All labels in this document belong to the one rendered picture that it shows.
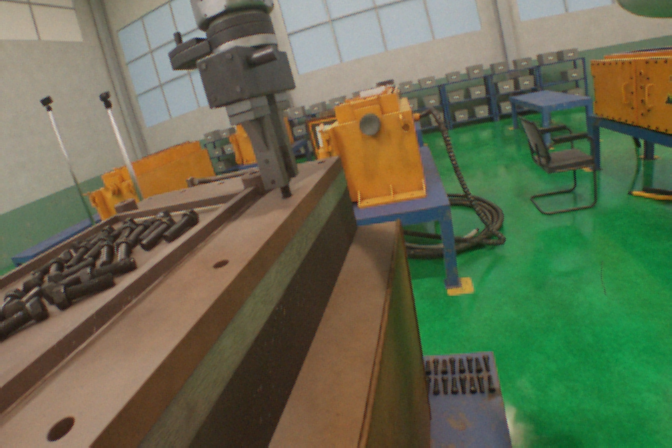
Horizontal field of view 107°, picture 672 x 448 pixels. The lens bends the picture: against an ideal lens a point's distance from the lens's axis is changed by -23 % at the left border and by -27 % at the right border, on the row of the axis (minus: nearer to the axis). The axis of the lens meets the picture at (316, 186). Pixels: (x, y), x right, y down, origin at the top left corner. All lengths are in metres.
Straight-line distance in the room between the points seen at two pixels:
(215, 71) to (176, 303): 0.21
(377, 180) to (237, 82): 2.12
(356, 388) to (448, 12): 9.07
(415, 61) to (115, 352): 8.81
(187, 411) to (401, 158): 2.23
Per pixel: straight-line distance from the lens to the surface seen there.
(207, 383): 0.22
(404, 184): 2.39
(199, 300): 0.23
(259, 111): 0.34
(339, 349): 0.34
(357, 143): 2.34
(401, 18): 9.09
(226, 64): 0.32
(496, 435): 0.97
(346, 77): 8.99
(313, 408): 0.30
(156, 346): 0.21
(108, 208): 3.88
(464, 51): 9.03
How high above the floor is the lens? 1.46
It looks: 15 degrees down
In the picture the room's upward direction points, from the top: 16 degrees counter-clockwise
